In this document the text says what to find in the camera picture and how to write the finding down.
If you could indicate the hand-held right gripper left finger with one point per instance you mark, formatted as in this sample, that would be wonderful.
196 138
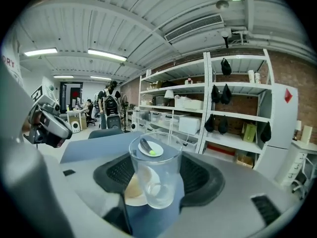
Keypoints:
74 195

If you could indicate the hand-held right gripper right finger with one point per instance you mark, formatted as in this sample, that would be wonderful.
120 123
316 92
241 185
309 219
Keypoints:
235 207

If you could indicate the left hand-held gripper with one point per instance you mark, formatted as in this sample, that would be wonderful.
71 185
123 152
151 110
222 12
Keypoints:
45 100

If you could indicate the tan bowl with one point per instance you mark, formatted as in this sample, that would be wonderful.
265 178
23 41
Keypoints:
135 187

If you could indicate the clear drinking glass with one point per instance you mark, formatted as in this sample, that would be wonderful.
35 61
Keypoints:
161 182

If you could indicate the white round speaker device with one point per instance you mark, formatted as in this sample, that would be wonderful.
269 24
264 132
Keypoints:
75 126

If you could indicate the cardboard box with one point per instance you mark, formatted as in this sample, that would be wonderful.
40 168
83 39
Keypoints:
245 160

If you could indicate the blue padded chair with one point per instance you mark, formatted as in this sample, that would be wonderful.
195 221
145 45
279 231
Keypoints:
106 133

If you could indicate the black and white machine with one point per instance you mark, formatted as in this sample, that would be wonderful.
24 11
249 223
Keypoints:
112 108

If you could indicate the white shelf unit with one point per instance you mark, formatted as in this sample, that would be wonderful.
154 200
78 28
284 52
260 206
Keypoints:
173 108
235 139

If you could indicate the standing fan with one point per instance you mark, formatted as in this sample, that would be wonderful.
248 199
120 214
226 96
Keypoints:
125 103

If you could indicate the white office chair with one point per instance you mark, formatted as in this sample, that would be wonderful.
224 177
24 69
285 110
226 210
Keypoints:
303 180

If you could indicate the green box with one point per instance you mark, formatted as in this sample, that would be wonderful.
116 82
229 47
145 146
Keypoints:
249 133

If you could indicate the dark purple eggplant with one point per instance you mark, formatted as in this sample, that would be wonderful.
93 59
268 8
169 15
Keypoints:
144 145

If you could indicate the white desk with drawers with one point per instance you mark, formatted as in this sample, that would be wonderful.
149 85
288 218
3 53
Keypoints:
304 147

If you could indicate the white appliance box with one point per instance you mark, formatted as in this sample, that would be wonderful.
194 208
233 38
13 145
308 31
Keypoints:
189 125

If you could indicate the white refrigerator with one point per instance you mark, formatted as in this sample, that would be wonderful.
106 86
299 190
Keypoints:
282 123

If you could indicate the row of clear storage bins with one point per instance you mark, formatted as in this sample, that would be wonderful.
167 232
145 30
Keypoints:
158 116

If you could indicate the cream desk box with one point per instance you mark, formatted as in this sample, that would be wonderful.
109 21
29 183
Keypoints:
306 134

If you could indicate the small desk lamp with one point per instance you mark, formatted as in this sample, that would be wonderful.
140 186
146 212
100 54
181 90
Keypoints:
298 125

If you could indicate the group of hanging black bags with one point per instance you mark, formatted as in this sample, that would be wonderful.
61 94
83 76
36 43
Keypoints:
226 94

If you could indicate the white table lamp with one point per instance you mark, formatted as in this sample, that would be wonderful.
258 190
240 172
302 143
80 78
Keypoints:
169 94

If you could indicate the ceiling air vent grille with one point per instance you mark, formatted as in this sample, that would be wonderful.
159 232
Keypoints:
195 27

